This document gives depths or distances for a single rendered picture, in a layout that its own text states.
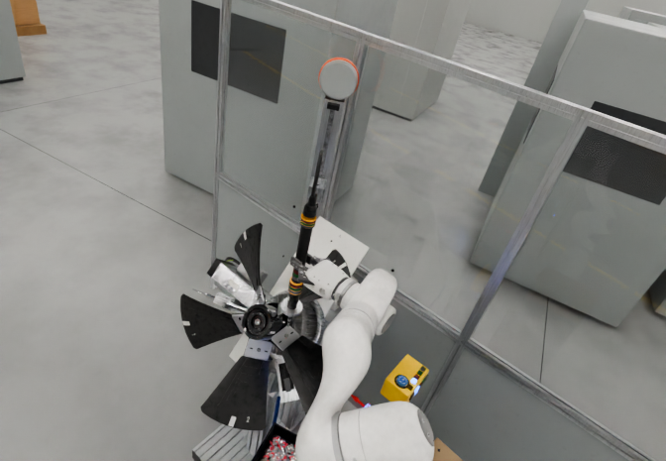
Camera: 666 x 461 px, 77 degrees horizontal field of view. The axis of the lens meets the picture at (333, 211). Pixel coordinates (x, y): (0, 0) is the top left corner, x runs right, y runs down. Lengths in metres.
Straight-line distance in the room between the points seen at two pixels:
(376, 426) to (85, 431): 2.17
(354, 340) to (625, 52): 3.05
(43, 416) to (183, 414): 0.70
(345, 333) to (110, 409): 2.15
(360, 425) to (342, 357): 0.11
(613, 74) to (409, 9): 4.11
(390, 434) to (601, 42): 3.11
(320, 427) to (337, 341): 0.14
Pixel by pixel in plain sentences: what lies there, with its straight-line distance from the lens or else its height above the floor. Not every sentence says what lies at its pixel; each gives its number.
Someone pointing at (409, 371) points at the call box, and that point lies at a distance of 1.68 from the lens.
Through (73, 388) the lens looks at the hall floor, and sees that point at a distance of 2.92.
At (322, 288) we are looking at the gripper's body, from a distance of 1.19.
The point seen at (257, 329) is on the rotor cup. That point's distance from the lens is 1.49.
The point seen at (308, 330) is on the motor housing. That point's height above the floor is 1.12.
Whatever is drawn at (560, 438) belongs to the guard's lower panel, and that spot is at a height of 0.84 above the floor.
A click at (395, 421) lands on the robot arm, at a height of 1.73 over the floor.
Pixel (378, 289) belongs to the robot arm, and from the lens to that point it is 1.03.
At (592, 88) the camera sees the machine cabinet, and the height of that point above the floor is 1.79.
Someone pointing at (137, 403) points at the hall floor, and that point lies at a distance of 2.79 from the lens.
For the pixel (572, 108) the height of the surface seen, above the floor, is 2.04.
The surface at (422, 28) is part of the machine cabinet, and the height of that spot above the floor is 1.43.
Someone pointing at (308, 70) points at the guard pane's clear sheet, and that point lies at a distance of 2.01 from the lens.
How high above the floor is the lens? 2.35
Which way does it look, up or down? 33 degrees down
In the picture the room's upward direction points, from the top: 13 degrees clockwise
